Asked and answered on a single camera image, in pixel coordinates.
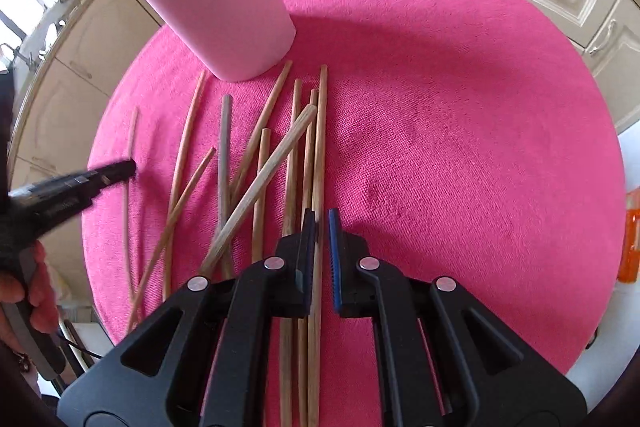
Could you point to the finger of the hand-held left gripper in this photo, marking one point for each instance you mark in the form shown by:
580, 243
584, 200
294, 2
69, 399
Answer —
112, 171

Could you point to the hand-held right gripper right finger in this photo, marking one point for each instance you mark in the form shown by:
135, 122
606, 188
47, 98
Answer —
334, 252

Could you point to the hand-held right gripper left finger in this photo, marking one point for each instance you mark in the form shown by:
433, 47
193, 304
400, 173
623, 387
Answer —
309, 237

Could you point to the thin curved bamboo chopstick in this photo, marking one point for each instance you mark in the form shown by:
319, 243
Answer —
131, 132

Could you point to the light brown bamboo chopstick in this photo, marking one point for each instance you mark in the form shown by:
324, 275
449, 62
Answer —
320, 157

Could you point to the bunch of wooden chopsticks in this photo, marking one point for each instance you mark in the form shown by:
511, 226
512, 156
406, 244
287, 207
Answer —
278, 158

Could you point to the grey chopstick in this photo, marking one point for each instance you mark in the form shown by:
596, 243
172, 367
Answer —
226, 132

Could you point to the pink cup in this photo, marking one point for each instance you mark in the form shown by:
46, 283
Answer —
220, 7

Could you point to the person's left hand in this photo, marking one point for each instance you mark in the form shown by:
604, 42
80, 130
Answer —
45, 297

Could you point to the metal faucet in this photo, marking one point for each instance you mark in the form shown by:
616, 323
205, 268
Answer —
10, 52

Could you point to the pink round mat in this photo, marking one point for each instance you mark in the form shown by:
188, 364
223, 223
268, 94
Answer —
450, 132

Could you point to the orange bottle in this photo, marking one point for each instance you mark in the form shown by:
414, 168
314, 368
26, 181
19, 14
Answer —
631, 252

